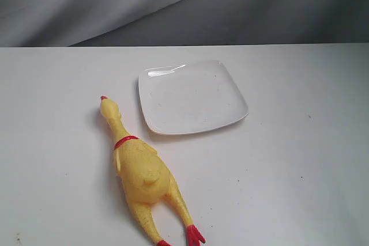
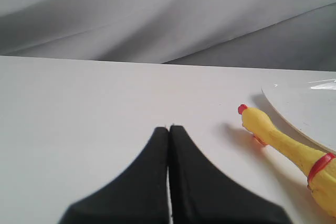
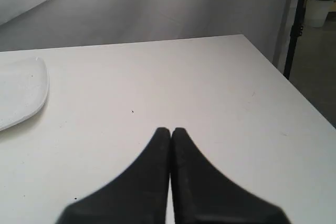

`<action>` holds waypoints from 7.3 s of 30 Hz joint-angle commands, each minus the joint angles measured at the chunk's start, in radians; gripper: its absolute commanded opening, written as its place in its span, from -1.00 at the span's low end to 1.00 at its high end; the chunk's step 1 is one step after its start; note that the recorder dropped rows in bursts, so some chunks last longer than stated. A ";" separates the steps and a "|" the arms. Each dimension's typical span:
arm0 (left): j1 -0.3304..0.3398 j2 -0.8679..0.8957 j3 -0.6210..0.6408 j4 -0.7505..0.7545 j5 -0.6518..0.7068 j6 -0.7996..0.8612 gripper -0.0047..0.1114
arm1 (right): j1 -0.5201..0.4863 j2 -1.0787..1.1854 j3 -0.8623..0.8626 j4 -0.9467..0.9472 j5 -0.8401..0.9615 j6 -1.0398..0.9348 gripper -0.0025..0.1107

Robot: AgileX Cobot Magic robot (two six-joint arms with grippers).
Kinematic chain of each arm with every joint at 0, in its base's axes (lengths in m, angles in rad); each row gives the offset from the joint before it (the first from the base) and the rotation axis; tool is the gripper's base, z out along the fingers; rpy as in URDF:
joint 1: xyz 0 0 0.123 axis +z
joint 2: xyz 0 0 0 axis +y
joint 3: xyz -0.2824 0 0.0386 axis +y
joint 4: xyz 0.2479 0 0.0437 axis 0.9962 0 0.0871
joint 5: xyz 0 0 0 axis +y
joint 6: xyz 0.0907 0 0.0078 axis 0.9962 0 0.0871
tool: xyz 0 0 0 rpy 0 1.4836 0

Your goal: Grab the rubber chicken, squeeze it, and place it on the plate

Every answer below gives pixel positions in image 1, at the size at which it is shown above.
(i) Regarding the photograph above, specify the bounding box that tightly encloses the white square plate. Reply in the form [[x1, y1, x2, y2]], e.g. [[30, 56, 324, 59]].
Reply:
[[138, 60, 248, 135]]

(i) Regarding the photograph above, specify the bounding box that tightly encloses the grey backdrop cloth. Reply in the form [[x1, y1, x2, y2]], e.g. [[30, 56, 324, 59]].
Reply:
[[1, 0, 368, 47]]

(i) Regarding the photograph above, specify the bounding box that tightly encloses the yellow rubber chicken toy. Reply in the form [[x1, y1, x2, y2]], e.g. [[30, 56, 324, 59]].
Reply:
[[100, 96, 206, 245]]

